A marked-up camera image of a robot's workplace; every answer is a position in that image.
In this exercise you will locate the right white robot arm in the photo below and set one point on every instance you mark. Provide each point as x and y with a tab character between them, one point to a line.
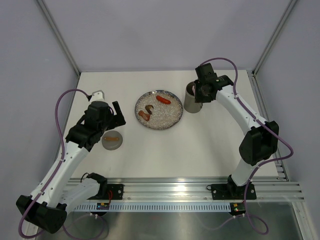
260	140

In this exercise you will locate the grey round lid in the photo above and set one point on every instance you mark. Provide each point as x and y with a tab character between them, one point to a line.
112	140

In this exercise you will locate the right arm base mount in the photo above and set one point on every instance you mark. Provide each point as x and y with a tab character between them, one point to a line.
227	192

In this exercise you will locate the brown meat piece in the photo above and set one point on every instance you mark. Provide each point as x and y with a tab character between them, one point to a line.
145	116

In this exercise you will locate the brown mushroom piece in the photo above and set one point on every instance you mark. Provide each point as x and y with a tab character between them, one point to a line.
149	108

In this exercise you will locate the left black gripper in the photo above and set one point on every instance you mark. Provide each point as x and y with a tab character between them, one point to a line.
117	120

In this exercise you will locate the white slotted cable duct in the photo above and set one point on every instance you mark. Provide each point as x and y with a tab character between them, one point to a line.
161	207

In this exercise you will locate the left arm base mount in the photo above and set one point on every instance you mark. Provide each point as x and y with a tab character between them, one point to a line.
110	191

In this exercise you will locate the aluminium mounting rail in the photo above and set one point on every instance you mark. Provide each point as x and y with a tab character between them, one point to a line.
194	189

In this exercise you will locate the grey cylindrical container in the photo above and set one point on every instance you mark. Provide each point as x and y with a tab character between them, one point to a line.
189	100

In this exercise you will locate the plate with rice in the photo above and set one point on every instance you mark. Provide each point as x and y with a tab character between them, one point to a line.
164	116

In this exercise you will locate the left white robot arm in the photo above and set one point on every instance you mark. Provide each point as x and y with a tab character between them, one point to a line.
47	207

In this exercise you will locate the red sausage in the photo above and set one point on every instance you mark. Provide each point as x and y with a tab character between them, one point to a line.
163	100

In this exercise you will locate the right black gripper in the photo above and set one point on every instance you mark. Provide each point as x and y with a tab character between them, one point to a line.
198	98

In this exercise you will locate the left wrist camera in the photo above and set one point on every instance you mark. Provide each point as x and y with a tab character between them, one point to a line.
97	96

